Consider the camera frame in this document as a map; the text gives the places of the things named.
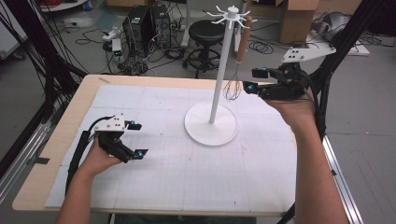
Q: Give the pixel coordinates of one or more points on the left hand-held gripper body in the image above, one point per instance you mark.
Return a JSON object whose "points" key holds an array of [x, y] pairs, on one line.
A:
{"points": [[112, 124]]}

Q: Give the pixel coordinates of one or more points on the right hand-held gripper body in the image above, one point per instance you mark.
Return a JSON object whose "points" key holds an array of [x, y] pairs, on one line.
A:
{"points": [[286, 84]]}

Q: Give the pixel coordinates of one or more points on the white utensil stand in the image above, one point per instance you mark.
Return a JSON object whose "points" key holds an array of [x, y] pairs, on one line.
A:
{"points": [[222, 71]]}

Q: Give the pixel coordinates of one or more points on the person's right hand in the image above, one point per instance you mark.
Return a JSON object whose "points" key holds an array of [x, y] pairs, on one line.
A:
{"points": [[294, 109]]}

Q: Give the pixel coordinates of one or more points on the person's left hand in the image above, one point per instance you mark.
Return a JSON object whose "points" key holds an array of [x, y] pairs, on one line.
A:
{"points": [[96, 161]]}

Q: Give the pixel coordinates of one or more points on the white grid mat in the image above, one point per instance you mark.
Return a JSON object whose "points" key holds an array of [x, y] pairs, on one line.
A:
{"points": [[186, 180]]}

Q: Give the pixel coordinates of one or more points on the large cardboard box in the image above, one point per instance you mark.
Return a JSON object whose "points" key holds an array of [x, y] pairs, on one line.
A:
{"points": [[297, 21]]}

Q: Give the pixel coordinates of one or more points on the grey white device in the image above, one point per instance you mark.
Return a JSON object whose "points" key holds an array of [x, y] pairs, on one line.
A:
{"points": [[331, 25]]}

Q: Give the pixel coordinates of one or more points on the white power adapter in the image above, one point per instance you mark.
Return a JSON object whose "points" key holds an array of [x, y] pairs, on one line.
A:
{"points": [[116, 46]]}

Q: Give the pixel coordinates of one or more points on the black tape strip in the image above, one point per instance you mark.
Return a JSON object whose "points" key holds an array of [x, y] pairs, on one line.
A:
{"points": [[40, 160]]}

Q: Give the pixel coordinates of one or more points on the black computer tower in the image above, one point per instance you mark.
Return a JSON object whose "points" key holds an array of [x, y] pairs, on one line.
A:
{"points": [[137, 31], [161, 25]]}

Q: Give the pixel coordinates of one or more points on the black round stool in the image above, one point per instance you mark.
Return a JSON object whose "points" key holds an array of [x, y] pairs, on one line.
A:
{"points": [[207, 31]]}

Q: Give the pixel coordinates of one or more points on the black metal frame post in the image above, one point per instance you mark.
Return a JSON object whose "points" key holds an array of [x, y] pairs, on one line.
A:
{"points": [[345, 37], [40, 62]]}

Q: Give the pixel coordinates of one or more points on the aluminium rail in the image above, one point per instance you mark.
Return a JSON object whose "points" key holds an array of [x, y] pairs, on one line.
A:
{"points": [[342, 180], [21, 158]]}

